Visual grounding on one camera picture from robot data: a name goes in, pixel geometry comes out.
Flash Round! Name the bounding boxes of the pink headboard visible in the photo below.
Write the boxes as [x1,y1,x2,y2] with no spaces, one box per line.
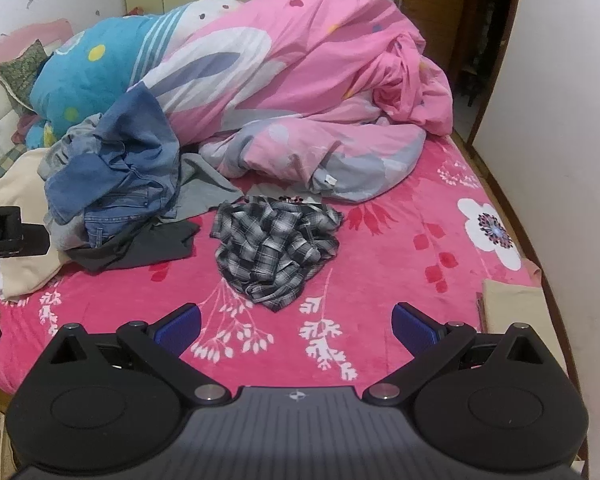
[0,19,73,86]

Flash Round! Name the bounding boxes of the blue jeans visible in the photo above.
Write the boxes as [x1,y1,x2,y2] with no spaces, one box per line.
[45,82,183,248]

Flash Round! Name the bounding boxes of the checked sheet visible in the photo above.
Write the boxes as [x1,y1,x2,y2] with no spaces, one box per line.
[0,142,28,193]

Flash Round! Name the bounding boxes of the pink duvet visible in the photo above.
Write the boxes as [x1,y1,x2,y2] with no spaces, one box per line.
[125,0,456,206]

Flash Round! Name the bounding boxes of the blue dotted quilt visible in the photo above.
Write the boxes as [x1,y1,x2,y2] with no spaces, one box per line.
[25,2,201,148]

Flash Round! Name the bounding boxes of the folded beige cloth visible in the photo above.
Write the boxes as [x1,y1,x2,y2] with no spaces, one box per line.
[476,279,556,333]

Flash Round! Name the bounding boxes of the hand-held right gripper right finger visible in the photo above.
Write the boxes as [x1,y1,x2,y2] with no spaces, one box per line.
[362,302,556,407]

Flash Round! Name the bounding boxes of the wooden door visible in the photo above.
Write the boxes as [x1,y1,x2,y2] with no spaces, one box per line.
[392,0,476,78]

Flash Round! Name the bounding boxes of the pink cloth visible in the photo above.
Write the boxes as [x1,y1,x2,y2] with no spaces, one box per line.
[522,259,546,286]

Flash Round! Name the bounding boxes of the dark grey garment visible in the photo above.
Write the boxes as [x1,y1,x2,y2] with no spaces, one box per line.
[65,220,201,273]

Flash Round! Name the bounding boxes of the pink floral blanket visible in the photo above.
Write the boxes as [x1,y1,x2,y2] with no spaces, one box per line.
[0,130,551,396]

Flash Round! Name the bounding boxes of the black white plaid shirt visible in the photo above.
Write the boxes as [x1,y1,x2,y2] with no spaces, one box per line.
[210,195,345,313]

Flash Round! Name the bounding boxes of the dark patterned pillow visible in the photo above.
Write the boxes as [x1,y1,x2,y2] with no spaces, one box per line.
[0,39,51,116]

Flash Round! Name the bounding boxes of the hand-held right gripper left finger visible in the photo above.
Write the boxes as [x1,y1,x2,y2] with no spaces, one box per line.
[46,304,233,407]

